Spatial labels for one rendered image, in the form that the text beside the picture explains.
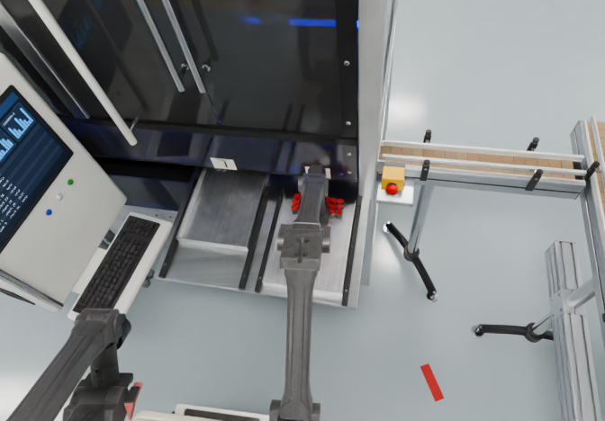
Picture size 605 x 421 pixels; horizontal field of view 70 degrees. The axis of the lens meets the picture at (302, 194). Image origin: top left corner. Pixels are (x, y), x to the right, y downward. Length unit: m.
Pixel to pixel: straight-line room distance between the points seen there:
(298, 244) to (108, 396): 0.53
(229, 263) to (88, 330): 0.65
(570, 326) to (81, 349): 1.60
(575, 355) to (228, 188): 1.38
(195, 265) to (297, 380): 0.76
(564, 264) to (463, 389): 0.74
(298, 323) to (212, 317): 1.60
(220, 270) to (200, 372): 0.95
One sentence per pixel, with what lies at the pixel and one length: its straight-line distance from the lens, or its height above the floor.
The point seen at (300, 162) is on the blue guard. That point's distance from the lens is 1.45.
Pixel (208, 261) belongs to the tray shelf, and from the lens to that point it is 1.56.
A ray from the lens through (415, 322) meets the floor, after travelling 2.34.
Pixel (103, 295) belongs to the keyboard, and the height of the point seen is 0.83.
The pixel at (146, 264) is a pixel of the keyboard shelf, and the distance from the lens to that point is 1.73.
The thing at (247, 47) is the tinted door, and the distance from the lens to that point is 1.15.
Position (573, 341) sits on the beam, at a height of 0.55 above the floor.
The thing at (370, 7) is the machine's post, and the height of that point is 1.65.
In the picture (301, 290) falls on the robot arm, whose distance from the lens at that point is 0.84.
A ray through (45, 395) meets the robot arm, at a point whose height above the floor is 1.51.
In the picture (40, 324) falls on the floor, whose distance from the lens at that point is 2.88.
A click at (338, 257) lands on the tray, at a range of 1.48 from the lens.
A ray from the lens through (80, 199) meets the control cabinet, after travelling 1.71.
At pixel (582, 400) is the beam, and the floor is 0.55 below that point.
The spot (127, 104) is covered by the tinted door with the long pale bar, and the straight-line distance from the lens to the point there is 1.51.
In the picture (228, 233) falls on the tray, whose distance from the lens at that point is 1.58.
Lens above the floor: 2.23
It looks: 57 degrees down
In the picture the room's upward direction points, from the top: 12 degrees counter-clockwise
